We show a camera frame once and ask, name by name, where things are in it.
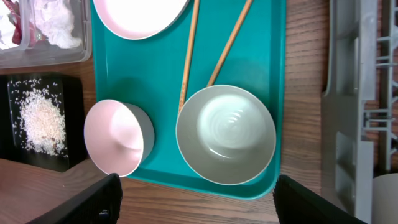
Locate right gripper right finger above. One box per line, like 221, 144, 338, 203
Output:
273, 175, 365, 224

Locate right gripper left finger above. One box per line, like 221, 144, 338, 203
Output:
30, 174, 123, 224

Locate white paper cup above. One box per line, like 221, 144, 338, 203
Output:
371, 173, 398, 224

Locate grey green ceramic bowl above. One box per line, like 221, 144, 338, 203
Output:
175, 85, 277, 185

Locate rice food scraps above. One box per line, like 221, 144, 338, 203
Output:
7, 78, 67, 157

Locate red snack wrapper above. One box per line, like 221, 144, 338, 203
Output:
1, 0, 44, 50

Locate black food waste tray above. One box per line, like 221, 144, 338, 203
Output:
1, 72, 87, 172

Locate grey dishwasher rack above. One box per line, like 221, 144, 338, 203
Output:
321, 0, 397, 223

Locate clear plastic waste bin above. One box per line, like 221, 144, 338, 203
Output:
1, 0, 92, 69

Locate left wooden chopstick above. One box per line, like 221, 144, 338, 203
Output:
178, 0, 200, 113

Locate wooden chopstick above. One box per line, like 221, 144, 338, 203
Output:
178, 0, 200, 113
207, 0, 253, 87

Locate teal serving tray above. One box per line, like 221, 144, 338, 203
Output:
91, 0, 287, 200

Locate large white pink plate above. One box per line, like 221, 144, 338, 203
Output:
93, 0, 189, 40

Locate crumpled white tissue paper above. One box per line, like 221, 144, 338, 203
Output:
0, 0, 83, 50

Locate right wooden chopstick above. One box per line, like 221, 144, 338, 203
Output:
207, 0, 253, 87

